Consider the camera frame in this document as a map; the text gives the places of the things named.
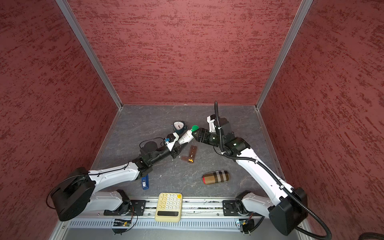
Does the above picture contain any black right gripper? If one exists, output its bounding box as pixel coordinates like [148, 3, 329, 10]
[192, 127, 225, 147]

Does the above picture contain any green capped pill bottle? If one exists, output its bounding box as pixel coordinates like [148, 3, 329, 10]
[178, 125, 199, 145]

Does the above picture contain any brown weekly pill organizer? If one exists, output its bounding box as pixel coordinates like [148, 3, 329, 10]
[181, 146, 197, 164]

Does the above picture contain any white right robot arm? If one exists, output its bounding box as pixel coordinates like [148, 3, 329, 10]
[192, 115, 308, 236]

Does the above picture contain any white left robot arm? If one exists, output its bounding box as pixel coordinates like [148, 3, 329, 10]
[48, 142, 187, 222]

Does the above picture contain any teal dial kitchen scale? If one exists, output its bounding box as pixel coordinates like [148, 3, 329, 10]
[173, 121, 188, 136]

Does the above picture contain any plaid checkered pouch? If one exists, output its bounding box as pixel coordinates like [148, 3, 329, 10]
[202, 170, 230, 185]

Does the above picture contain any yellow calculator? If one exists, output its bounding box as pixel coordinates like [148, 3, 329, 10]
[155, 193, 183, 223]

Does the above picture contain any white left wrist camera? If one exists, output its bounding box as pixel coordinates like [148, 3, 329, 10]
[165, 132, 179, 151]

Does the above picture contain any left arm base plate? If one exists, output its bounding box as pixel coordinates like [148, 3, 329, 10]
[104, 200, 146, 217]

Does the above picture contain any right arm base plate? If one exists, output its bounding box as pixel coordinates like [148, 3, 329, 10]
[222, 200, 261, 217]

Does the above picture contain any aluminium corner post left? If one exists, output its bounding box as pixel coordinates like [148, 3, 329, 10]
[56, 0, 124, 111]

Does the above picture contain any aluminium corner post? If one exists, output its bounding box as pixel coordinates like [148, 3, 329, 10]
[256, 0, 313, 111]
[56, 0, 124, 111]

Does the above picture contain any black corrugated right cable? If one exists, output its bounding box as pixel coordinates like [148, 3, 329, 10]
[213, 101, 333, 240]

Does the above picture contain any aluminium corner post right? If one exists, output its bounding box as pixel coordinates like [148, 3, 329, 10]
[256, 0, 313, 111]

